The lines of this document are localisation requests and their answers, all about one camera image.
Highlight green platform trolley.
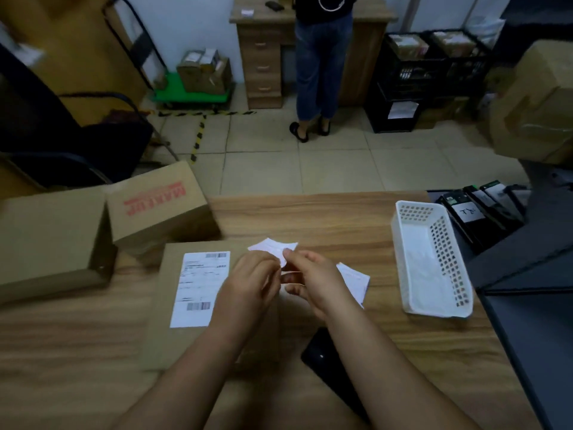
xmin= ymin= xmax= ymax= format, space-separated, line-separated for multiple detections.
xmin=103 ymin=0 xmax=233 ymax=110

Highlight wooden drawer desk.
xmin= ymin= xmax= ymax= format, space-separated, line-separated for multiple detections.
xmin=229 ymin=0 xmax=398 ymax=109

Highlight pile of translucent backing papers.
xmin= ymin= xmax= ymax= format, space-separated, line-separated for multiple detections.
xmin=402 ymin=236 xmax=453 ymax=309

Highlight labelled flat cardboard box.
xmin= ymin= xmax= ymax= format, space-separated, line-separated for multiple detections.
xmin=432 ymin=32 xmax=476 ymax=58

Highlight large plain cardboard box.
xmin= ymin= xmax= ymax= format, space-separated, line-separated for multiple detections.
xmin=138 ymin=240 xmax=281 ymax=372
xmin=0 ymin=188 xmax=117 ymax=305

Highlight small yellowish cardboard box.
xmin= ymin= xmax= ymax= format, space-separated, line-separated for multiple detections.
xmin=199 ymin=48 xmax=221 ymax=72

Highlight medium taped cardboard box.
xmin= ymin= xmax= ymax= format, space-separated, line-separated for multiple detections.
xmin=177 ymin=57 xmax=233 ymax=96

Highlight stack of white stickers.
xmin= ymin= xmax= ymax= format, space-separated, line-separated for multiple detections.
xmin=335 ymin=262 xmax=371 ymax=308

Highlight person's left forearm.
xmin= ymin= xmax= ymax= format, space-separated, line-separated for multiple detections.
xmin=112 ymin=320 xmax=256 ymax=430

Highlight large wrapped cardboard box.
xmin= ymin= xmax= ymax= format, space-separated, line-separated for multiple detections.
xmin=488 ymin=39 xmax=573 ymax=165

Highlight person's right forearm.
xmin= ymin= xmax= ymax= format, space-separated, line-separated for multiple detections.
xmin=326 ymin=304 xmax=480 ymax=430

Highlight black handheld scanner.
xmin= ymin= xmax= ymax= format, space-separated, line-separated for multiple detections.
xmin=300 ymin=326 xmax=372 ymax=426

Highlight red striped cardboard box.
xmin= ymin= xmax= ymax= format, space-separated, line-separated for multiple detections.
xmin=105 ymin=161 xmax=220 ymax=258

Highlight black scanners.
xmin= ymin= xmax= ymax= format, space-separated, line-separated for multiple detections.
xmin=436 ymin=192 xmax=493 ymax=254

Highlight black office chair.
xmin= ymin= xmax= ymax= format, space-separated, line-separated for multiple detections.
xmin=0 ymin=44 xmax=180 ymax=189

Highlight black flat device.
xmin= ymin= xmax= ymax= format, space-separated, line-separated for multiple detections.
xmin=479 ymin=180 xmax=527 ymax=225
xmin=463 ymin=185 xmax=516 ymax=231
xmin=506 ymin=184 xmax=532 ymax=216

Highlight person's left hand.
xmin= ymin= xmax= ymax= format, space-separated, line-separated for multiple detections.
xmin=210 ymin=250 xmax=283 ymax=341

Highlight white perforated plastic tray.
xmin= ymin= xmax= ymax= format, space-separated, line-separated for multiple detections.
xmin=390 ymin=200 xmax=475 ymax=318

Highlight dark metal shelf rack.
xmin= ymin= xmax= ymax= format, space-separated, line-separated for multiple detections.
xmin=467 ymin=174 xmax=573 ymax=430
xmin=494 ymin=0 xmax=573 ymax=63

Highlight white plastic bag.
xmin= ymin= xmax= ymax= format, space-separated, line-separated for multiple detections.
xmin=465 ymin=16 xmax=507 ymax=48

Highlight stack of large cardboard boxes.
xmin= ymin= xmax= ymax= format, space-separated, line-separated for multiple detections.
xmin=0 ymin=0 xmax=149 ymax=126

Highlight person's right hand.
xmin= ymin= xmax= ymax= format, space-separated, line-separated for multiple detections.
xmin=282 ymin=249 xmax=363 ymax=323

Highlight red stamped white sticker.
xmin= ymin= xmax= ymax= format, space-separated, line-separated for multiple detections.
xmin=247 ymin=236 xmax=298 ymax=267

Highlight black plastic crates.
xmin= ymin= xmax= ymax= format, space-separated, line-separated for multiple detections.
xmin=365 ymin=84 xmax=421 ymax=134

